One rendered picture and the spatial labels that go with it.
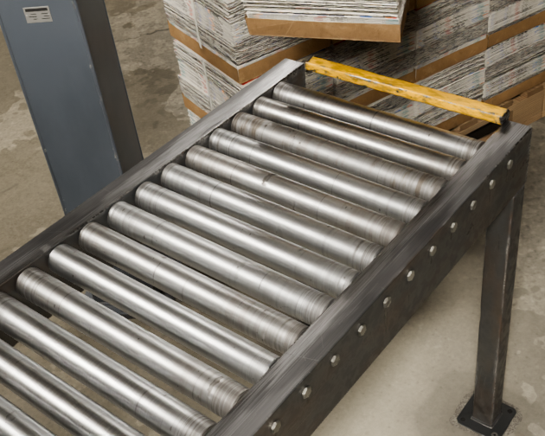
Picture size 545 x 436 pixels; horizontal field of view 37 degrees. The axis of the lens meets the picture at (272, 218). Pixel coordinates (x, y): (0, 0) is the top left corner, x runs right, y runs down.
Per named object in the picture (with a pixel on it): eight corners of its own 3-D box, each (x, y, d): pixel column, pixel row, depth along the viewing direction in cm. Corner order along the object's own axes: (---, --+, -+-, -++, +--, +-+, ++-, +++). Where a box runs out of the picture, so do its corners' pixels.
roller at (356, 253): (152, 170, 146) (158, 192, 149) (376, 264, 121) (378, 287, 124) (171, 155, 149) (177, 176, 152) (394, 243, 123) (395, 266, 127)
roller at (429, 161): (252, 92, 161) (244, 116, 162) (469, 160, 136) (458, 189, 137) (266, 97, 166) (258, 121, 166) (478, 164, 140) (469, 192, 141)
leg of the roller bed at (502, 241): (480, 402, 196) (499, 173, 154) (503, 413, 193) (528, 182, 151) (469, 419, 193) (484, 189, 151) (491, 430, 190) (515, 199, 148)
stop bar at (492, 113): (314, 63, 170) (313, 54, 169) (510, 117, 147) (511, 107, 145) (304, 70, 168) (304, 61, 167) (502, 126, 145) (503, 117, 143)
